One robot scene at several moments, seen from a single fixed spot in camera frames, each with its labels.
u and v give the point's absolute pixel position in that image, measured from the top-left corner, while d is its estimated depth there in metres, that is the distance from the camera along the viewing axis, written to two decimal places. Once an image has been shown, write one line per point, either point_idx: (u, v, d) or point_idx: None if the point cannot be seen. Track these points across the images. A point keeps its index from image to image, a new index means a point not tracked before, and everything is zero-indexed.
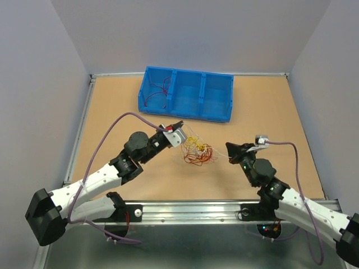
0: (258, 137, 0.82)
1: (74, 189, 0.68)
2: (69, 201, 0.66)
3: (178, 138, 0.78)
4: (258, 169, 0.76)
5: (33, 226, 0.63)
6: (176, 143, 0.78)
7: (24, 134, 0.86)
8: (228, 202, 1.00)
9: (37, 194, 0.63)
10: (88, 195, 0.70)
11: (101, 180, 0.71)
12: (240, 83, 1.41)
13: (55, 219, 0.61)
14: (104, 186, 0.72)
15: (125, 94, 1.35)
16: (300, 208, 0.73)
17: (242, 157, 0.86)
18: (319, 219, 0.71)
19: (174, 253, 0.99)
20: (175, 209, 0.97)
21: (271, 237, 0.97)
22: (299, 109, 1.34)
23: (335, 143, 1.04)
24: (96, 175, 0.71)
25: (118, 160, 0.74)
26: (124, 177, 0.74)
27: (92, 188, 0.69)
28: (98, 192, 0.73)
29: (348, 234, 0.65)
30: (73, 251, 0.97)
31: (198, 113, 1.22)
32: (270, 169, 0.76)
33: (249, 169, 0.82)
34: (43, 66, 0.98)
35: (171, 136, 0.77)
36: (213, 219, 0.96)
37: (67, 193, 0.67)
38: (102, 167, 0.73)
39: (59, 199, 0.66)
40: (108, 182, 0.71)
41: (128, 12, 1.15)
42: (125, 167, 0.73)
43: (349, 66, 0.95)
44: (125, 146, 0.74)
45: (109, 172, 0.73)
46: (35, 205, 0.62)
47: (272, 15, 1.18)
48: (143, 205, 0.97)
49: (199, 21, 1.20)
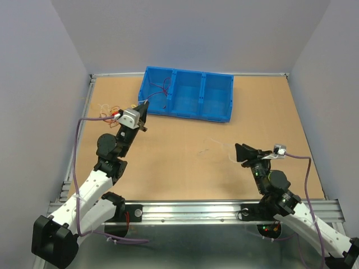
0: (277, 146, 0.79)
1: (72, 203, 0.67)
2: (73, 216, 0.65)
3: (129, 118, 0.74)
4: (272, 180, 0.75)
5: (46, 255, 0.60)
6: (132, 124, 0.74)
7: (24, 135, 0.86)
8: (234, 202, 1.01)
9: (37, 222, 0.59)
10: (88, 204, 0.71)
11: (93, 186, 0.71)
12: (240, 83, 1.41)
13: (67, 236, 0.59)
14: (99, 191, 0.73)
15: (125, 94, 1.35)
16: (309, 226, 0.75)
17: (254, 163, 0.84)
18: (325, 238, 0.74)
19: (174, 254, 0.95)
20: (176, 209, 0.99)
21: (271, 237, 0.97)
22: (299, 109, 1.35)
23: (336, 143, 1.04)
24: (86, 184, 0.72)
25: (101, 164, 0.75)
26: (114, 177, 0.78)
27: (88, 196, 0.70)
28: (96, 198, 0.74)
29: (350, 257, 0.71)
30: None
31: (198, 113, 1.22)
32: (284, 183, 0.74)
33: (261, 177, 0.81)
34: (42, 65, 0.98)
35: (123, 120, 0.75)
36: (213, 219, 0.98)
37: (66, 209, 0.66)
38: (90, 175, 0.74)
39: (62, 218, 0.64)
40: (101, 185, 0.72)
41: (128, 12, 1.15)
42: (110, 168, 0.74)
43: (350, 66, 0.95)
44: (99, 154, 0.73)
45: (98, 177, 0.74)
46: (40, 233, 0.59)
47: (272, 15, 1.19)
48: (143, 204, 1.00)
49: (199, 21, 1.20)
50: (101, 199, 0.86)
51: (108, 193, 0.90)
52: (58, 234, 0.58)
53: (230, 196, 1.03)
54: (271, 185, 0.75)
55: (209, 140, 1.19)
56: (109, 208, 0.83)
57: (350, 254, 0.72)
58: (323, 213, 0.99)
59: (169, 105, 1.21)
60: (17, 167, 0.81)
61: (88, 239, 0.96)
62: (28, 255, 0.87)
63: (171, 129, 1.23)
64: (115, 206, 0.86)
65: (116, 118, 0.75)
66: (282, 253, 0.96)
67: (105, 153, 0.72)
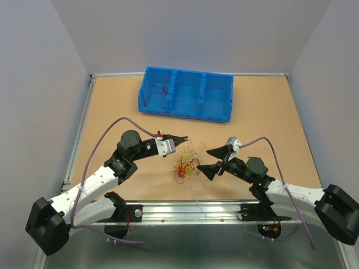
0: (231, 143, 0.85)
1: (74, 194, 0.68)
2: (70, 205, 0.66)
3: (164, 148, 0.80)
4: (251, 168, 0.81)
5: (37, 236, 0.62)
6: (161, 152, 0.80)
7: (24, 135, 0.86)
8: (228, 202, 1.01)
9: (36, 203, 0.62)
10: (88, 198, 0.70)
11: (99, 181, 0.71)
12: (240, 83, 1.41)
13: (59, 225, 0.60)
14: (102, 188, 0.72)
15: (125, 94, 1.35)
16: (282, 194, 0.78)
17: (229, 166, 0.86)
18: (298, 198, 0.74)
19: (174, 254, 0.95)
20: (175, 209, 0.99)
21: (271, 237, 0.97)
22: (299, 109, 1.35)
23: (336, 143, 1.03)
24: (92, 177, 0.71)
25: (112, 162, 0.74)
26: (120, 177, 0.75)
27: (91, 190, 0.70)
28: (99, 193, 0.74)
29: (325, 205, 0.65)
30: (73, 252, 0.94)
31: (198, 113, 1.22)
32: (262, 168, 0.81)
33: (240, 172, 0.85)
34: (42, 66, 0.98)
35: (159, 144, 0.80)
36: (213, 219, 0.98)
37: (67, 198, 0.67)
38: (98, 169, 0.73)
39: (60, 205, 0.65)
40: (106, 182, 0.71)
41: (128, 12, 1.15)
42: (120, 167, 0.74)
43: (350, 66, 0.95)
44: (119, 147, 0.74)
45: (105, 173, 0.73)
46: (36, 214, 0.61)
47: (272, 15, 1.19)
48: (143, 205, 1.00)
49: (199, 21, 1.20)
50: (104, 197, 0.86)
51: (112, 192, 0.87)
52: (52, 221, 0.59)
53: (231, 196, 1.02)
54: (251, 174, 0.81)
55: (209, 140, 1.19)
56: (108, 207, 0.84)
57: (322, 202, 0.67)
58: None
59: (169, 105, 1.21)
60: (17, 167, 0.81)
61: (88, 239, 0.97)
62: (29, 255, 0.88)
63: (171, 129, 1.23)
64: (114, 208, 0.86)
65: (156, 139, 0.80)
66: (282, 253, 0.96)
67: (125, 147, 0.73)
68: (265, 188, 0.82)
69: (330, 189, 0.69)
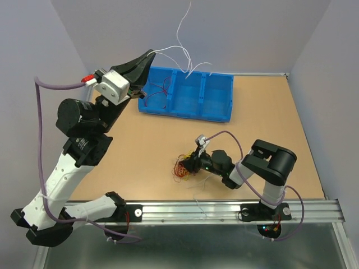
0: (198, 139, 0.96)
1: (41, 201, 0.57)
2: (41, 216, 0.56)
3: (111, 91, 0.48)
4: (215, 159, 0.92)
5: None
6: (115, 99, 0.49)
7: (24, 136, 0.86)
8: (228, 202, 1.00)
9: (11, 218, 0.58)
10: (60, 196, 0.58)
11: (61, 179, 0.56)
12: (240, 84, 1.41)
13: (36, 237, 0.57)
14: (71, 182, 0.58)
15: None
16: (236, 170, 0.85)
17: (200, 161, 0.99)
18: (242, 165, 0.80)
19: (174, 254, 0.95)
20: (176, 209, 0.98)
21: (271, 237, 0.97)
22: (299, 109, 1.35)
23: (336, 143, 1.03)
24: (54, 174, 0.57)
25: (71, 144, 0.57)
26: (90, 158, 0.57)
27: (56, 194, 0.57)
28: (73, 185, 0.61)
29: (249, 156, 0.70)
30: (72, 251, 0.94)
31: (198, 113, 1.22)
32: (225, 158, 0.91)
33: (211, 166, 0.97)
34: (42, 66, 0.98)
35: (102, 90, 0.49)
36: (213, 219, 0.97)
37: (36, 207, 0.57)
38: (58, 162, 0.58)
39: (32, 216, 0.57)
40: (70, 177, 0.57)
41: (128, 13, 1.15)
42: (81, 149, 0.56)
43: (350, 66, 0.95)
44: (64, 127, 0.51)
45: (66, 165, 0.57)
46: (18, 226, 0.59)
47: (272, 15, 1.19)
48: (143, 204, 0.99)
49: (199, 21, 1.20)
50: (105, 196, 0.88)
51: (111, 191, 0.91)
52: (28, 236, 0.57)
53: (230, 196, 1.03)
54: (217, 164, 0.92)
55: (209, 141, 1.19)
56: (109, 205, 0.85)
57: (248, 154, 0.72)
58: (321, 212, 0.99)
59: (169, 104, 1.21)
60: (17, 167, 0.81)
61: (88, 239, 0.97)
62: (29, 255, 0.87)
63: (171, 129, 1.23)
64: (116, 207, 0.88)
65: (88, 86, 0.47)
66: (281, 253, 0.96)
67: (66, 130, 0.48)
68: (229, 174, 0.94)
69: (255, 144, 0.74)
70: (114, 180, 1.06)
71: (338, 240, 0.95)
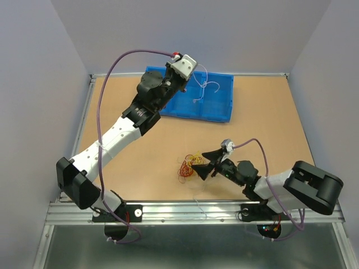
0: (225, 144, 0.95)
1: (94, 151, 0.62)
2: (92, 163, 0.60)
3: (188, 64, 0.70)
4: (242, 171, 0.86)
5: (69, 194, 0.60)
6: (188, 70, 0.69)
7: (24, 135, 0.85)
8: (228, 202, 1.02)
9: (58, 166, 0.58)
10: (110, 153, 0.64)
11: (118, 135, 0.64)
12: (240, 83, 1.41)
13: (84, 182, 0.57)
14: (123, 142, 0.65)
15: (125, 95, 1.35)
16: (264, 185, 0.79)
17: (221, 167, 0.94)
18: (274, 182, 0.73)
19: (174, 253, 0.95)
20: (176, 209, 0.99)
21: (271, 237, 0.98)
22: (299, 109, 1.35)
23: (336, 143, 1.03)
24: (111, 131, 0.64)
25: (131, 111, 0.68)
26: (143, 126, 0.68)
27: (110, 146, 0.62)
28: (120, 148, 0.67)
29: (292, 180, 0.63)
30: (73, 252, 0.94)
31: (198, 113, 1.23)
32: (252, 170, 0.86)
33: (233, 174, 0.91)
34: (42, 65, 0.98)
35: (180, 64, 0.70)
36: (213, 219, 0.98)
37: (87, 156, 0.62)
38: (116, 123, 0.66)
39: (82, 163, 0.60)
40: (126, 135, 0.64)
41: (127, 12, 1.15)
42: (140, 115, 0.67)
43: (350, 66, 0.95)
44: (139, 90, 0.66)
45: (124, 126, 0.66)
46: (61, 174, 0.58)
47: (272, 15, 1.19)
48: (143, 205, 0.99)
49: (199, 21, 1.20)
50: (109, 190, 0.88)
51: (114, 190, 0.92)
52: (76, 180, 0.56)
53: (230, 197, 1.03)
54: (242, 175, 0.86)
55: (210, 141, 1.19)
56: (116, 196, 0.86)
57: (290, 177, 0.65)
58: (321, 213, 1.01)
59: None
60: (17, 167, 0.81)
61: (87, 239, 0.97)
62: (28, 255, 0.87)
63: (171, 130, 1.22)
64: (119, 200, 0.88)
65: (175, 58, 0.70)
66: (282, 253, 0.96)
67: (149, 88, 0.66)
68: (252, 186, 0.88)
69: (297, 165, 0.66)
70: (114, 180, 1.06)
71: (337, 239, 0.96)
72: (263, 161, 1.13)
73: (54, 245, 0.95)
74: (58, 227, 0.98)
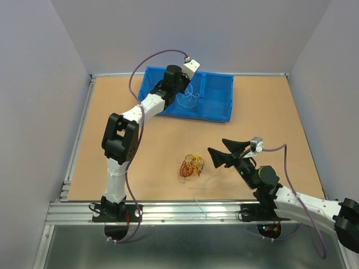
0: (254, 143, 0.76)
1: (137, 110, 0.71)
2: (139, 117, 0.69)
3: (196, 64, 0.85)
4: (262, 177, 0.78)
5: (113, 148, 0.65)
6: (194, 68, 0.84)
7: (24, 135, 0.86)
8: (227, 202, 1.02)
9: (111, 118, 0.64)
10: (148, 116, 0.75)
11: (152, 103, 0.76)
12: (240, 83, 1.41)
13: (136, 130, 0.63)
14: (154, 110, 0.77)
15: (125, 94, 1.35)
16: (294, 203, 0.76)
17: (239, 163, 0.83)
18: (313, 210, 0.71)
19: (174, 253, 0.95)
20: (176, 210, 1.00)
21: (271, 237, 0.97)
22: (299, 109, 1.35)
23: (336, 143, 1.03)
24: (146, 101, 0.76)
25: (155, 91, 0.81)
26: (165, 104, 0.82)
27: (150, 109, 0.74)
28: (150, 116, 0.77)
29: (344, 220, 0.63)
30: (73, 251, 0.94)
31: (199, 113, 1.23)
32: (274, 179, 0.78)
33: (247, 174, 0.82)
34: (42, 65, 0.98)
35: (189, 64, 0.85)
36: (213, 219, 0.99)
37: (133, 112, 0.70)
38: (148, 96, 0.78)
39: (130, 117, 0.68)
40: (158, 103, 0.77)
41: (128, 13, 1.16)
42: (163, 94, 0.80)
43: (350, 66, 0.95)
44: (165, 74, 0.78)
45: (155, 98, 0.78)
46: (113, 125, 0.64)
47: (272, 16, 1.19)
48: (143, 205, 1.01)
49: (199, 21, 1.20)
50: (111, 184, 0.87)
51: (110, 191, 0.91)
52: (129, 126, 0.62)
53: (230, 196, 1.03)
54: (261, 181, 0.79)
55: (210, 141, 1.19)
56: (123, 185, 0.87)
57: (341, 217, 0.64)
58: None
59: None
60: (17, 167, 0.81)
61: (88, 239, 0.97)
62: (28, 255, 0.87)
63: (171, 130, 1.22)
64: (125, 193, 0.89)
65: (185, 59, 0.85)
66: (282, 253, 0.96)
67: (173, 73, 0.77)
68: (272, 195, 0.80)
69: (345, 202, 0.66)
70: None
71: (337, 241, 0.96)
72: (262, 161, 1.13)
73: (54, 245, 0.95)
74: (58, 227, 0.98)
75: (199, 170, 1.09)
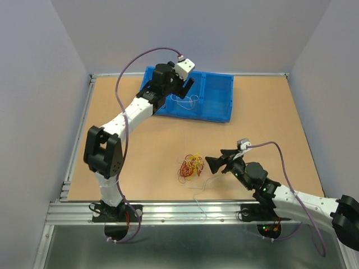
0: (240, 142, 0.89)
1: (119, 120, 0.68)
2: (122, 129, 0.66)
3: (189, 64, 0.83)
4: (249, 173, 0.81)
5: (96, 163, 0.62)
6: (188, 68, 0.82)
7: (24, 135, 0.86)
8: (228, 202, 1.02)
9: (90, 132, 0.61)
10: (133, 124, 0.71)
11: (137, 109, 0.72)
12: (240, 83, 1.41)
13: (117, 144, 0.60)
14: (141, 116, 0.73)
15: (125, 95, 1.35)
16: (292, 202, 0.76)
17: (233, 165, 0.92)
18: (311, 208, 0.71)
19: (174, 253, 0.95)
20: (176, 209, 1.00)
21: (271, 237, 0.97)
22: (299, 109, 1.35)
23: (336, 143, 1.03)
24: (130, 107, 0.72)
25: (143, 94, 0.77)
26: (154, 107, 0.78)
27: (134, 116, 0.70)
28: (137, 123, 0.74)
29: (341, 217, 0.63)
30: (73, 252, 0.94)
31: (198, 113, 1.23)
32: (261, 172, 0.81)
33: (241, 175, 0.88)
34: (42, 66, 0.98)
35: (183, 64, 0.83)
36: (213, 219, 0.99)
37: (115, 124, 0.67)
38: (133, 101, 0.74)
39: (111, 129, 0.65)
40: (145, 110, 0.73)
41: (128, 13, 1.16)
42: (151, 96, 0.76)
43: (350, 66, 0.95)
44: (154, 74, 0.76)
45: (141, 103, 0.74)
46: (93, 140, 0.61)
47: (272, 16, 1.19)
48: (143, 205, 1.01)
49: (199, 21, 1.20)
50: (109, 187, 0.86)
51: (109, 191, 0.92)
52: (110, 141, 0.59)
53: (230, 196, 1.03)
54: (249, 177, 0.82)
55: (209, 141, 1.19)
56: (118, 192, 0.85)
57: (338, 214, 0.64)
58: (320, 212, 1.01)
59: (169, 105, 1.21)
60: (17, 168, 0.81)
61: (87, 239, 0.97)
62: (28, 255, 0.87)
63: (171, 130, 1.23)
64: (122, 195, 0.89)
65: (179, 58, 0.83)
66: (282, 253, 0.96)
67: (162, 73, 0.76)
68: (271, 194, 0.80)
69: (343, 199, 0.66)
70: None
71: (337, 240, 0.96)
72: (262, 161, 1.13)
73: (53, 245, 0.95)
74: (58, 227, 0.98)
75: (199, 170, 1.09)
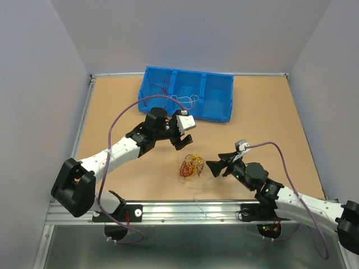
0: (238, 143, 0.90)
1: (101, 157, 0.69)
2: (100, 166, 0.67)
3: (189, 121, 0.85)
4: (250, 173, 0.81)
5: (64, 198, 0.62)
6: (187, 125, 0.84)
7: (24, 135, 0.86)
8: (226, 202, 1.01)
9: (65, 166, 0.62)
10: (115, 162, 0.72)
11: (123, 149, 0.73)
12: (240, 84, 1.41)
13: (90, 183, 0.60)
14: (126, 156, 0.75)
15: (125, 95, 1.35)
16: (296, 204, 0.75)
17: (233, 167, 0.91)
18: (315, 212, 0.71)
19: (174, 253, 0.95)
20: (176, 209, 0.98)
21: (271, 237, 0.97)
22: (298, 109, 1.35)
23: (336, 143, 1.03)
24: (116, 145, 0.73)
25: (132, 135, 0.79)
26: (141, 149, 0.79)
27: (118, 155, 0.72)
28: (122, 161, 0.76)
29: (346, 222, 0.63)
30: (73, 252, 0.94)
31: (198, 113, 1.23)
32: (261, 172, 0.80)
33: (242, 176, 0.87)
34: (42, 66, 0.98)
35: (183, 118, 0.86)
36: (213, 219, 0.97)
37: (95, 159, 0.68)
38: (121, 140, 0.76)
39: (90, 165, 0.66)
40: (130, 150, 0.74)
41: (128, 13, 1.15)
42: (141, 139, 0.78)
43: (350, 66, 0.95)
44: (148, 118, 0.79)
45: (128, 143, 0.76)
46: (65, 174, 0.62)
47: (272, 16, 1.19)
48: (143, 205, 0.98)
49: (199, 21, 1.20)
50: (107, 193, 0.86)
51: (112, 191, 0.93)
52: (83, 179, 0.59)
53: (230, 196, 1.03)
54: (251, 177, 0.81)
55: (210, 141, 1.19)
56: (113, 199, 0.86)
57: (344, 219, 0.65)
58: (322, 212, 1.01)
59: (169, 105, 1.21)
60: (17, 167, 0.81)
61: (87, 239, 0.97)
62: (29, 254, 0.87)
63: None
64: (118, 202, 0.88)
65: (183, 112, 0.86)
66: (282, 253, 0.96)
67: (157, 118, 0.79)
68: (273, 195, 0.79)
69: (348, 205, 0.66)
70: (113, 181, 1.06)
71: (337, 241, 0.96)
72: (262, 161, 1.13)
73: (53, 245, 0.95)
74: (57, 227, 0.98)
75: (199, 169, 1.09)
